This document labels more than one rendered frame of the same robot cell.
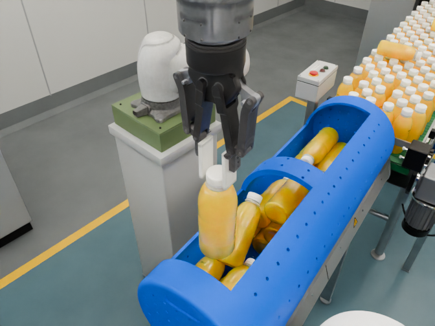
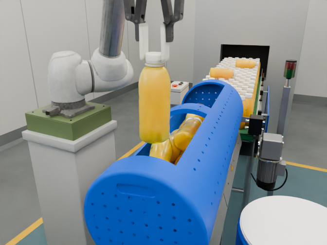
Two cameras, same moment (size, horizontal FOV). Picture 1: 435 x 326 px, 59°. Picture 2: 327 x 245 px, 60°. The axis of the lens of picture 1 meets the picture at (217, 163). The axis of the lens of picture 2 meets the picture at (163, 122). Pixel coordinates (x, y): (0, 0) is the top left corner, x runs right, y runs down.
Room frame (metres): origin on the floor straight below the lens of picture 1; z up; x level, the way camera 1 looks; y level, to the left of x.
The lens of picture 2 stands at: (-0.10, 0.15, 1.52)
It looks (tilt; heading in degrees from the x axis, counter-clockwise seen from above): 21 degrees down; 343
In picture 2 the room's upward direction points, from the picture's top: straight up
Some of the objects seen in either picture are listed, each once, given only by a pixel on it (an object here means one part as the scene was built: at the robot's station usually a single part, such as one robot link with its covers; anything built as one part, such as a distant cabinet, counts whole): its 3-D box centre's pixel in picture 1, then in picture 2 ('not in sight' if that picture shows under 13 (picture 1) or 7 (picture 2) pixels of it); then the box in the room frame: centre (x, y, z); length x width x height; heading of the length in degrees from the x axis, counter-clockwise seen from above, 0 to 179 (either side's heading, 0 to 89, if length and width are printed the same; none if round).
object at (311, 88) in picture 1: (316, 80); (177, 92); (1.55, -0.44, 1.05); 0.20 x 0.10 x 0.10; 144
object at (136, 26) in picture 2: (196, 139); (135, 27); (0.48, 0.03, 1.49); 0.03 x 0.01 x 0.05; 54
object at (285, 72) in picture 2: not in sight; (289, 72); (1.31, -1.07, 1.18); 0.06 x 0.06 x 0.05
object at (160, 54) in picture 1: (162, 64); (67, 75); (1.28, 0.20, 1.25); 0.18 x 0.16 x 0.22; 101
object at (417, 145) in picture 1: (415, 156); (254, 125); (1.13, -0.74, 0.95); 0.10 x 0.07 x 0.10; 54
